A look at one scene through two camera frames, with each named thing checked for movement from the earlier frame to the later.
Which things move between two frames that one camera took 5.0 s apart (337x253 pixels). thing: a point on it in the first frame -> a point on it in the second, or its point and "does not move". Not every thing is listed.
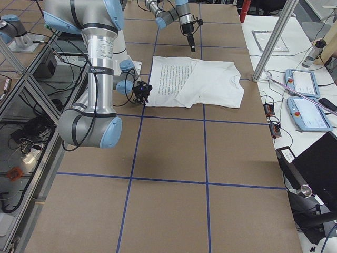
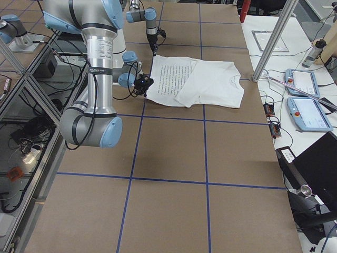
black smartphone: [325, 102] does not move
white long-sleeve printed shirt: [182, 81] does not move
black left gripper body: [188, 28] -> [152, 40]
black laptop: [317, 168] does not move
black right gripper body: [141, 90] -> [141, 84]
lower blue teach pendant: [308, 116] does not move
